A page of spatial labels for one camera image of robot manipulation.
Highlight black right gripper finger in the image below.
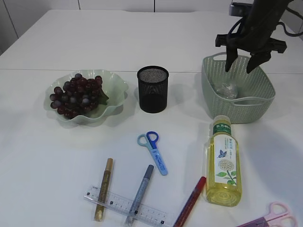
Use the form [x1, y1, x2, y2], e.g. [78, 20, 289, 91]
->
[246, 52, 271, 74]
[225, 46, 238, 72]

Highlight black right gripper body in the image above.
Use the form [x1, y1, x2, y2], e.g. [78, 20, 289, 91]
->
[215, 21, 287, 56]

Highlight clear plastic sheet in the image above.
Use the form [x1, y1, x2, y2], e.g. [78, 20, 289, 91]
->
[214, 81, 238, 100]

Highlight yellow tea drink bottle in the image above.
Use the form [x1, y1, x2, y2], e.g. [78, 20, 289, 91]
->
[205, 115, 242, 207]

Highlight purple artificial grape bunch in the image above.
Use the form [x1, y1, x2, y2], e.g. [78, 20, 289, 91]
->
[49, 73, 109, 119]

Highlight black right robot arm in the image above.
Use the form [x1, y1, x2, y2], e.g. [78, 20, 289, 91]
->
[215, 0, 290, 73]

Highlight green woven plastic basket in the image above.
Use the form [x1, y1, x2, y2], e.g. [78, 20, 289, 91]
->
[202, 53, 276, 124]

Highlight black mesh pen cup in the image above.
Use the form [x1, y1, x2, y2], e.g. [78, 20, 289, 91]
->
[137, 66, 169, 114]

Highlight red glitter pen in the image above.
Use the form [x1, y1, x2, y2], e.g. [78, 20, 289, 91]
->
[173, 176, 206, 227]

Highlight silver glitter pen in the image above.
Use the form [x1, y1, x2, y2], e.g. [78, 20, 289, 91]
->
[125, 165, 154, 227]

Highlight clear plastic ruler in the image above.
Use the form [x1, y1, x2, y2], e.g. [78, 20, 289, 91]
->
[84, 186, 169, 227]

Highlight gold glitter pen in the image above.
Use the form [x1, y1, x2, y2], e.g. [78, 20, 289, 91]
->
[94, 158, 113, 222]

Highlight blue capped safety scissors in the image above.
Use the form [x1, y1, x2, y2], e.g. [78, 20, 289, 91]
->
[137, 131, 168, 176]

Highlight pink purple scissors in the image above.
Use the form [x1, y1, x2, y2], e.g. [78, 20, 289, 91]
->
[239, 201, 298, 227]

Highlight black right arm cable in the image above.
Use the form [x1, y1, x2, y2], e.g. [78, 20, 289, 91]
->
[227, 4, 303, 44]

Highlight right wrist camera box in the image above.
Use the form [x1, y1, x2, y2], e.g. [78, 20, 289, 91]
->
[229, 2, 253, 17]

